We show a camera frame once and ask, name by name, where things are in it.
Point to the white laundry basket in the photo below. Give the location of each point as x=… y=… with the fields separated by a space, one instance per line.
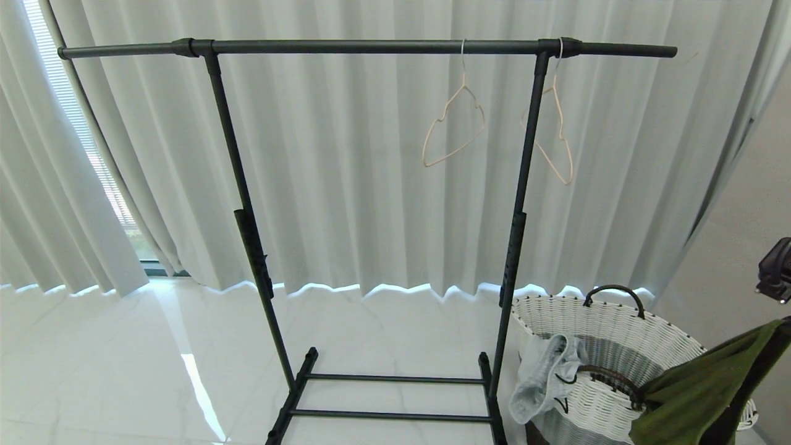
x=618 y=327

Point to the green long-sleeved shirt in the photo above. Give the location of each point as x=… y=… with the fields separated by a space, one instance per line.
x=692 y=389

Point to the pink clothes hanger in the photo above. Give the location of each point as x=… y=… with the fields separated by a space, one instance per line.
x=558 y=111
x=463 y=65

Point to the window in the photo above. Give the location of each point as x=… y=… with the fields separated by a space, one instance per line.
x=68 y=105

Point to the black clothes rack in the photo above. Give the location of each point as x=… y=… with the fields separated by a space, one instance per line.
x=371 y=47

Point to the pale grey garment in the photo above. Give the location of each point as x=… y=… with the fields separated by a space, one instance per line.
x=544 y=377

